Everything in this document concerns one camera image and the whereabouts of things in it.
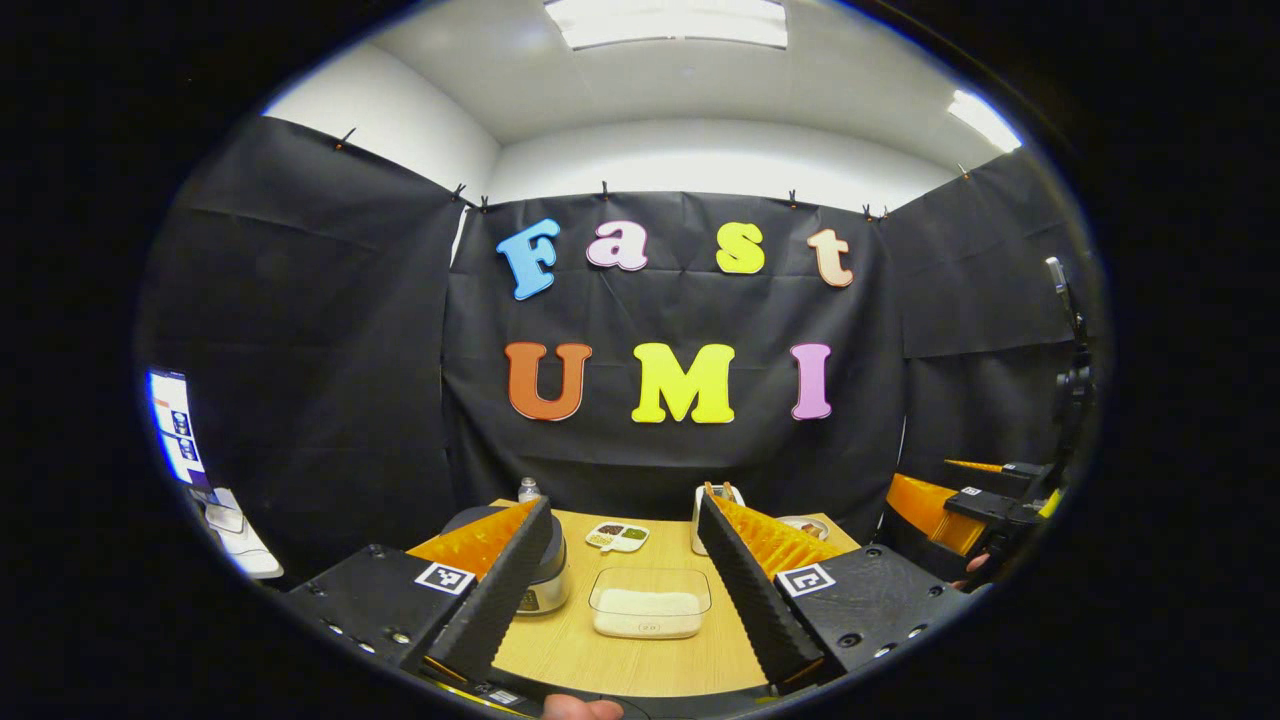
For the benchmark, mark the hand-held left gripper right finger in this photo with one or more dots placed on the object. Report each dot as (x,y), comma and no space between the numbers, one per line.
(760,610)

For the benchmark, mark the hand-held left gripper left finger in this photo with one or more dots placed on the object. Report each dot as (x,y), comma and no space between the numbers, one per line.
(500,600)

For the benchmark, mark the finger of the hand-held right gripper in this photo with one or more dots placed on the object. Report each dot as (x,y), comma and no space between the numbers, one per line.
(930,510)
(1020,470)

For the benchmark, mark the dark grey rice cooker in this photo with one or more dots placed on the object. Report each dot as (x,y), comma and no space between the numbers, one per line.
(548,585)

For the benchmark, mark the clear container of rice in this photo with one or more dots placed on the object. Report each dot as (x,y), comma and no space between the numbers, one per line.
(650,605)

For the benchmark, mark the small plate with red food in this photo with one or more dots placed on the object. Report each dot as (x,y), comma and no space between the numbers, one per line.
(808,524)

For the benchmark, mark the white toaster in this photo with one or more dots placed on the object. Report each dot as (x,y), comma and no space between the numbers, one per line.
(695,525)

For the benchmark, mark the small clear red-label bottle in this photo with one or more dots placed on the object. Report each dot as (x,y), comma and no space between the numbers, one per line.
(529,491)

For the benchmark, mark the white divided bean dish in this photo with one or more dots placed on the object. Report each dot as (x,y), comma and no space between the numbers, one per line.
(618,537)

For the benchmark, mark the white side table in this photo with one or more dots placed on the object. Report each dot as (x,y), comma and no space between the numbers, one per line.
(250,555)

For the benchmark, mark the white tray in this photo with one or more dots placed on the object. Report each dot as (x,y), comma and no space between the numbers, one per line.
(225,518)

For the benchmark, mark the narrow ceiling light panel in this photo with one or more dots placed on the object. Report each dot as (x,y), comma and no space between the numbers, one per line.
(985,120)

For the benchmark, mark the black backdrop cloth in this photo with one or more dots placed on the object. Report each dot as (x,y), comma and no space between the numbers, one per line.
(650,310)

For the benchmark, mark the computer monitor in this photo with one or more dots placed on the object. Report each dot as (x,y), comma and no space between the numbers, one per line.
(175,425)

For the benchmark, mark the wide ceiling light panel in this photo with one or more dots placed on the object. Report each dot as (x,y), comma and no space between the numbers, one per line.
(665,20)

